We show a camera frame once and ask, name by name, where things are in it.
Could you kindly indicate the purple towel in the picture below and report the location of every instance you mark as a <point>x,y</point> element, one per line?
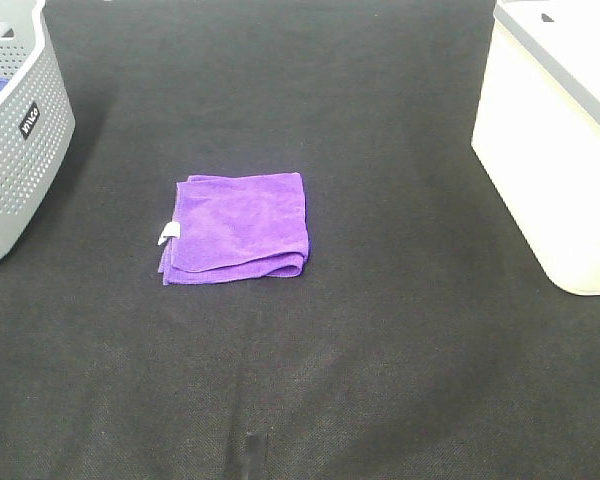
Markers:
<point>226,229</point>

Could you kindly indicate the white storage box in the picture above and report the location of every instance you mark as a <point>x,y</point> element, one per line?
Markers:
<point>537,132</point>

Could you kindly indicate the grey perforated basket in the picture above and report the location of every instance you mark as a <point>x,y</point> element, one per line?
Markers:
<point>36,119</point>

